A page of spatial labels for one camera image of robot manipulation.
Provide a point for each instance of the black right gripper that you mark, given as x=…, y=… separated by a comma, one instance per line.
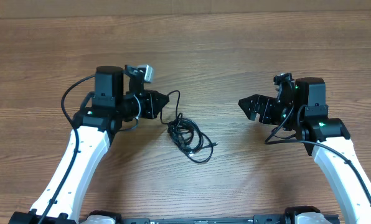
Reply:
x=268, y=104

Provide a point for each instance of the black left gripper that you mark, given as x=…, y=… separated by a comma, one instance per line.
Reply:
x=152, y=109

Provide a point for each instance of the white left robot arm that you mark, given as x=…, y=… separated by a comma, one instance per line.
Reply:
x=119, y=96

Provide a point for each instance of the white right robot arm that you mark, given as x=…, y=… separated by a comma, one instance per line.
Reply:
x=300, y=114

